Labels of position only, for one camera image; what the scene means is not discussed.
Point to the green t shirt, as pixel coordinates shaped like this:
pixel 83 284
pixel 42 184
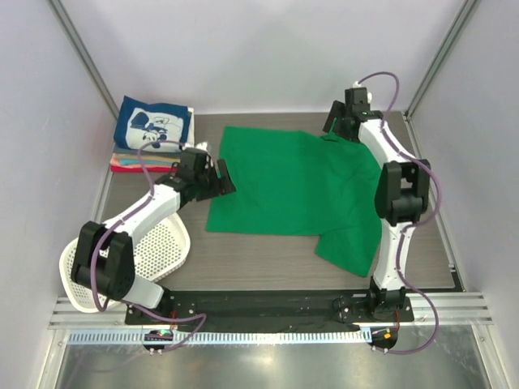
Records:
pixel 294 183

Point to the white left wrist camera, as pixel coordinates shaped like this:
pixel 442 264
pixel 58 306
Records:
pixel 203 146

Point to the right aluminium corner post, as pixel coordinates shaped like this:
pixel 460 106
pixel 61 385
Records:
pixel 463 16

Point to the red folded t shirt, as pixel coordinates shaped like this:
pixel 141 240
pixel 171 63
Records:
pixel 139 168

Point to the grey teal folded t shirt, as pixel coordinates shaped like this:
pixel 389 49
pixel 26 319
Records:
pixel 154 152

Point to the white slotted cable duct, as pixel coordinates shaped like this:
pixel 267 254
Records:
pixel 166 338

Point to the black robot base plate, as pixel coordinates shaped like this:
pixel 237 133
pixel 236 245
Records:
pixel 287 311

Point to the white folded t shirt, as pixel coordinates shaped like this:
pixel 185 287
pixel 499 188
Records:
pixel 191 130

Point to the turquoise folded t shirt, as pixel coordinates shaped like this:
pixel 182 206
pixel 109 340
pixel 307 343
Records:
pixel 128 162

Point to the white perforated plastic basket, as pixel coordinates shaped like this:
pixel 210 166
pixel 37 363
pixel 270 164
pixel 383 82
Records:
pixel 160 252

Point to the left aluminium corner post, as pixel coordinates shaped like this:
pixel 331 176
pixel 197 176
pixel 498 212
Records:
pixel 72 34

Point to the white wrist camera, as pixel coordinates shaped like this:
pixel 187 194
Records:
pixel 357 85
pixel 203 146

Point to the salmon pink folded t shirt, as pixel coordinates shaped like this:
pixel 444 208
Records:
pixel 132 161

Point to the navy printed folded t shirt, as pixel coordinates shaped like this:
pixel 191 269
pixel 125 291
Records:
pixel 161 126

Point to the beige folded t shirt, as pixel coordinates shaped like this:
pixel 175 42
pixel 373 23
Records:
pixel 164 160

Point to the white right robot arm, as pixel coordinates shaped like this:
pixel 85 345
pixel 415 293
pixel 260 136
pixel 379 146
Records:
pixel 401 199

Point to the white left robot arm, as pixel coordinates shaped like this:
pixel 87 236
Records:
pixel 104 259

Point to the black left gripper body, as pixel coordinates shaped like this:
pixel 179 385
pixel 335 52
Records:
pixel 208 183

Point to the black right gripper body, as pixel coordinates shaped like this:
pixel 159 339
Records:
pixel 343 132

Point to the aluminium corner post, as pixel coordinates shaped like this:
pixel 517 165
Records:
pixel 72 34
pixel 463 16

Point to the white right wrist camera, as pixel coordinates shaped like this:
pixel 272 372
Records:
pixel 357 85

